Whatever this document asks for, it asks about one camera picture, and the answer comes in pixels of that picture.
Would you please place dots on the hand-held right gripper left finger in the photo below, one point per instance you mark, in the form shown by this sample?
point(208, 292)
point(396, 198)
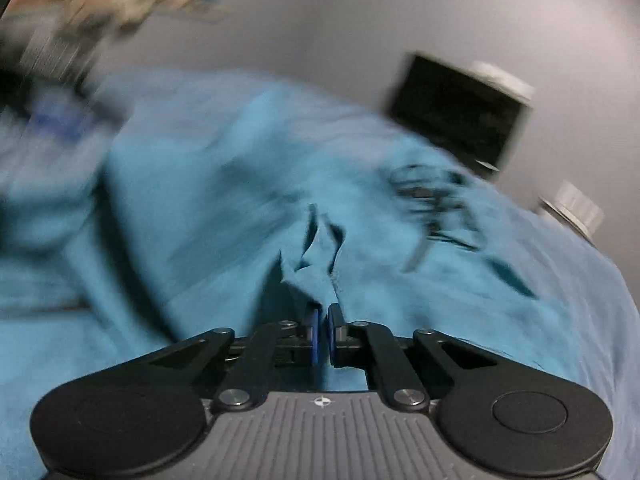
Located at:
point(312, 337)

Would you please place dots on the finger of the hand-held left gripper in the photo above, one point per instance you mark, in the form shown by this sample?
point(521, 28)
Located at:
point(65, 117)

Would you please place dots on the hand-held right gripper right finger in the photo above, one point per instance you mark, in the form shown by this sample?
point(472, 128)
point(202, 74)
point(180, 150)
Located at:
point(331, 340)

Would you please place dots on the teal garment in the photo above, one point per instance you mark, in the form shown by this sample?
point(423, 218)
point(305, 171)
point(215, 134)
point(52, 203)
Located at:
point(225, 210)

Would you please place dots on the black box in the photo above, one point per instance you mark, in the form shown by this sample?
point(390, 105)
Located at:
point(450, 110)

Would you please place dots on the blue fleece blanket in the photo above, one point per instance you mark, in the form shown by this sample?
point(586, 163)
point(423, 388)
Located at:
point(590, 310)

